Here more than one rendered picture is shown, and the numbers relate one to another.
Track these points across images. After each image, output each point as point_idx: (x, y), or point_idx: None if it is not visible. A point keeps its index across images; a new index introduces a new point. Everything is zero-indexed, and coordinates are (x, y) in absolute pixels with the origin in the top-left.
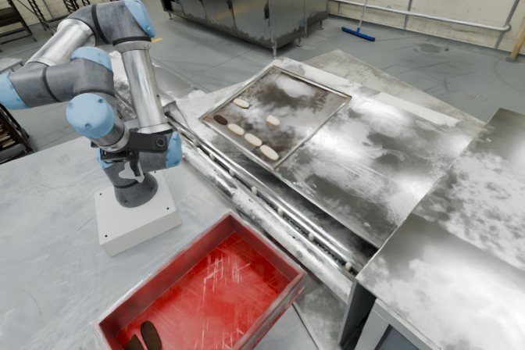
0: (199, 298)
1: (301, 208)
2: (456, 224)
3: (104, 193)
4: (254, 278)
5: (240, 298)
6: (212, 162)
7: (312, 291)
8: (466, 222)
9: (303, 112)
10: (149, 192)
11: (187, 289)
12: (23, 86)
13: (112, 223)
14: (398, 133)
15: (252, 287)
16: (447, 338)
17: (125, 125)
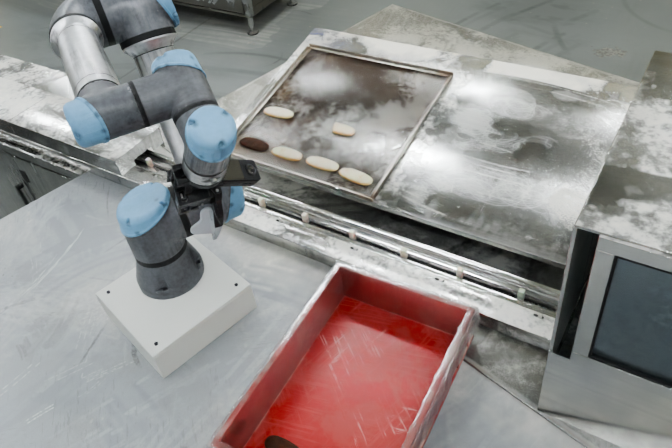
0: (333, 388)
1: (429, 244)
2: (646, 164)
3: (113, 289)
4: (400, 345)
5: (391, 373)
6: (266, 211)
7: (484, 339)
8: (654, 161)
9: (386, 108)
10: (197, 268)
11: (309, 384)
12: (111, 111)
13: (154, 325)
14: (533, 112)
15: (403, 356)
16: (664, 243)
17: None
